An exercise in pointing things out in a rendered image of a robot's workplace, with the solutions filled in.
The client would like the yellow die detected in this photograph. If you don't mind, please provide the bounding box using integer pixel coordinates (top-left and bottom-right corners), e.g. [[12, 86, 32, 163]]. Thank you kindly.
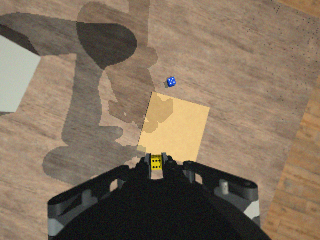
[[151, 154, 162, 170]]

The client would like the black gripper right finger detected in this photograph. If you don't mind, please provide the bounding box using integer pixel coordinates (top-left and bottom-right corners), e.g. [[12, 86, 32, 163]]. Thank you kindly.
[[161, 152, 261, 227]]

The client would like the tan square mat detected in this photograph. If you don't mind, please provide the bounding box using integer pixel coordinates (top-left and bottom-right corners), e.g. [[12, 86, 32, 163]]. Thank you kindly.
[[137, 92, 210, 162]]

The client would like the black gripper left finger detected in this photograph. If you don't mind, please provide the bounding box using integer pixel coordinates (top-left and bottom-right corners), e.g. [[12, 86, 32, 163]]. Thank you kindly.
[[47, 153, 151, 240]]

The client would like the blue die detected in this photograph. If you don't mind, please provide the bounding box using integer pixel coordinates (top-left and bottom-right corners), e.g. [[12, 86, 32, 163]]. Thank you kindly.
[[167, 77, 176, 87]]

